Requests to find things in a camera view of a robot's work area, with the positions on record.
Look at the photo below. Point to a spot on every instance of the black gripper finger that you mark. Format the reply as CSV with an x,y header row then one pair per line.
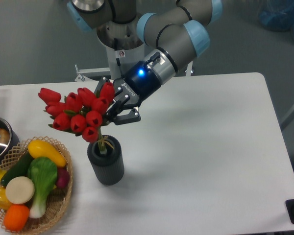
x,y
112,115
101,84

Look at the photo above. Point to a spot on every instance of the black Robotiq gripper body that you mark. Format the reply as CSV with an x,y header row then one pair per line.
x,y
136,86

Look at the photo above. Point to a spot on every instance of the red tulip bouquet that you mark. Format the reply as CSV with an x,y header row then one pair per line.
x,y
81,113

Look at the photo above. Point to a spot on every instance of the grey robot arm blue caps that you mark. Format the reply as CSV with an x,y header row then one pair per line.
x,y
172,40

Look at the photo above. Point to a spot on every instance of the dark grey ribbed vase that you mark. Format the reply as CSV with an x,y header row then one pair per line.
x,y
108,168

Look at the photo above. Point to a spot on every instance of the purple red onion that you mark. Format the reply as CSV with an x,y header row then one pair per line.
x,y
63,178

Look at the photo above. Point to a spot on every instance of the yellow squash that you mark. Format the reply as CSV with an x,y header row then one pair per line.
x,y
40,148

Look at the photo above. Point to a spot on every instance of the green bok choy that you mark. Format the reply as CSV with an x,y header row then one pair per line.
x,y
43,173

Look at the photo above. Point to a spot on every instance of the woven wicker basket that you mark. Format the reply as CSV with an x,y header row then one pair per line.
x,y
57,201

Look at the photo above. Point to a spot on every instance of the dark green cucumber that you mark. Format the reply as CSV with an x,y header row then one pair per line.
x,y
20,168

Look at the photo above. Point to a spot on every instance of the round cream bun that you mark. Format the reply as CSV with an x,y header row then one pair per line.
x,y
19,190

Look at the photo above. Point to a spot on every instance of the orange fruit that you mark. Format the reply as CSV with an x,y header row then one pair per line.
x,y
16,217

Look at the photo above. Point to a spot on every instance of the yellow bell pepper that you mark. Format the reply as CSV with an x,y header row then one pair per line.
x,y
5,204

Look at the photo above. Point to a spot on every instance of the blue plastic bag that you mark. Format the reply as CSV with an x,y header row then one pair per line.
x,y
277,15

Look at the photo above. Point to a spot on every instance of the white metal base frame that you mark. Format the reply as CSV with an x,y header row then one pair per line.
x,y
83,75

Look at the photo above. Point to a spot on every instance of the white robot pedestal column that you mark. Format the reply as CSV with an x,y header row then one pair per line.
x,y
123,46

